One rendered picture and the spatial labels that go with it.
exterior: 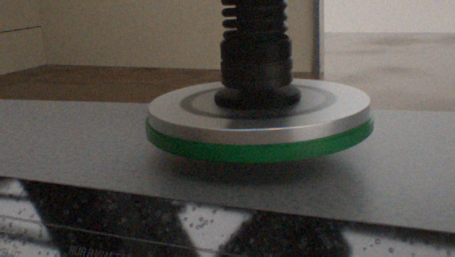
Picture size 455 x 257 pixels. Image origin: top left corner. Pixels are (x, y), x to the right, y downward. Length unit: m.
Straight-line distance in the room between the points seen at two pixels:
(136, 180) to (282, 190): 0.13
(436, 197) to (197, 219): 0.19
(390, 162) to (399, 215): 0.12
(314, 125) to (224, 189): 0.09
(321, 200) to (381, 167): 0.09
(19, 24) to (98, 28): 1.00
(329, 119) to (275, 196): 0.08
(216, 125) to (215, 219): 0.08
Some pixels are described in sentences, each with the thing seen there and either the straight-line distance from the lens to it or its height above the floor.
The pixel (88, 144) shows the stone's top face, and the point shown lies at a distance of 0.63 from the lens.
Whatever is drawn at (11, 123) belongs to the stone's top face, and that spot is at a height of 0.85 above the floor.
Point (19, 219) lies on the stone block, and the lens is 0.53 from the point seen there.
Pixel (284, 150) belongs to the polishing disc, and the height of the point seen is 0.89.
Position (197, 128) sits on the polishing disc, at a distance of 0.44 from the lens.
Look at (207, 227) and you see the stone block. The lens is 0.43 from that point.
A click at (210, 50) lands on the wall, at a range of 6.10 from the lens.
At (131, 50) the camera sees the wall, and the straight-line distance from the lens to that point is 6.65.
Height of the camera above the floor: 1.03
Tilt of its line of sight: 16 degrees down
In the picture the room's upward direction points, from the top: 3 degrees counter-clockwise
